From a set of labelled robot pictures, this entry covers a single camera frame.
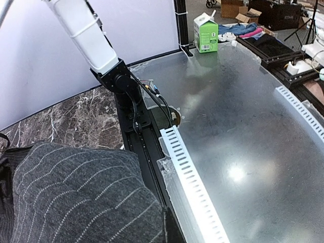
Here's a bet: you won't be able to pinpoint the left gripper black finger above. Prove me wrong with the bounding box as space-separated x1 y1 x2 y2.
163 207 185 243

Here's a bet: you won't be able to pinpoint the black clothes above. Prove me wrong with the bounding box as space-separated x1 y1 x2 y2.
1 142 167 242

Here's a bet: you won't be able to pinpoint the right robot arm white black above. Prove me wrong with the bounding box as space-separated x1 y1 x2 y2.
46 0 142 108

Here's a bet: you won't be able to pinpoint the pile of clothes background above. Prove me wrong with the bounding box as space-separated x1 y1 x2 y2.
218 22 263 42

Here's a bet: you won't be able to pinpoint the clear acrylic front panel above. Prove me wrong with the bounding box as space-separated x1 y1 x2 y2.
131 43 323 242

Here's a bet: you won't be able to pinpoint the green box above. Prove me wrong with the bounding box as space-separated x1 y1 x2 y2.
193 13 219 53

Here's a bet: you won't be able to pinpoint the cardboard boxes background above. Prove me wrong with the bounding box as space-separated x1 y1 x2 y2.
221 0 262 23

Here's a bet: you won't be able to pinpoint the white slotted cable duct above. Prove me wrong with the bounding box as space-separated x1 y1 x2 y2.
158 126 229 242

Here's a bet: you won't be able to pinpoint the black curved front rail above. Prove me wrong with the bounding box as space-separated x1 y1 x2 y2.
115 101 188 243

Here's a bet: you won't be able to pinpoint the white slotted duct far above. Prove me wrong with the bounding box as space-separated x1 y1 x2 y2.
274 86 323 144

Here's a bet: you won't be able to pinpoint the black frame post outside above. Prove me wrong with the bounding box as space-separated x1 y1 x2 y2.
174 0 189 56

